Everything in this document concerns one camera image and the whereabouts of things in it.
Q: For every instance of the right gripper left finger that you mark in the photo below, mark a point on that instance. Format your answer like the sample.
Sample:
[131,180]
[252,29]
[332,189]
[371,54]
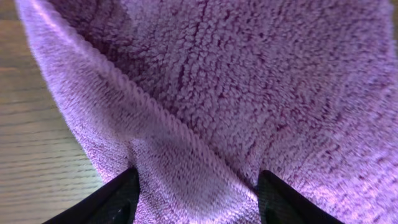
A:
[114,203]

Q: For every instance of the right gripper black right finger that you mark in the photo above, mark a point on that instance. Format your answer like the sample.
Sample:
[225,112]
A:
[279,203]

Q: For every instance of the purple microfiber cloth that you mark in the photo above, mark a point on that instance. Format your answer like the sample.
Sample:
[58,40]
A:
[202,95]

